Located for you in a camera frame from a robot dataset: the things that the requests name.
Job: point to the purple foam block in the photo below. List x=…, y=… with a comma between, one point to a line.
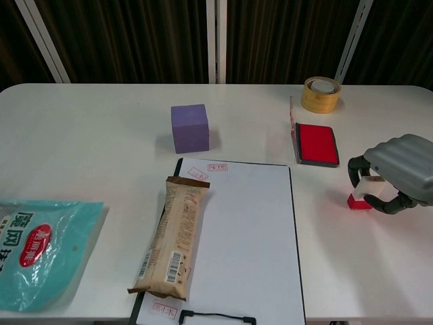
x=189, y=128

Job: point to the white paper sheet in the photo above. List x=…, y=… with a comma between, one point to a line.
x=243, y=237

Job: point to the red ink pad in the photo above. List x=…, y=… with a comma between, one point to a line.
x=318, y=144

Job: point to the red and white stamp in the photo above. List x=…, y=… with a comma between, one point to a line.
x=367, y=188

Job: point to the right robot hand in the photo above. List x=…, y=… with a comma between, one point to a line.
x=409, y=169

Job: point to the white metal frame post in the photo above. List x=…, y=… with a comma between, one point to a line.
x=355, y=40
x=216, y=40
x=44, y=40

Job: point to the teal snack bag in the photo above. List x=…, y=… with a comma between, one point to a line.
x=50, y=243

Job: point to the brown snack bar wrapper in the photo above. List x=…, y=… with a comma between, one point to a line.
x=176, y=237

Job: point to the black clipboard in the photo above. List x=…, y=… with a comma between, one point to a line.
x=297, y=237

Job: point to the yellow tape roll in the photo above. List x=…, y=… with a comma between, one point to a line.
x=319, y=101

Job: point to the dark brown curtain panel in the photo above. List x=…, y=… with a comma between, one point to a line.
x=402, y=40
x=17, y=47
x=287, y=34
x=135, y=40

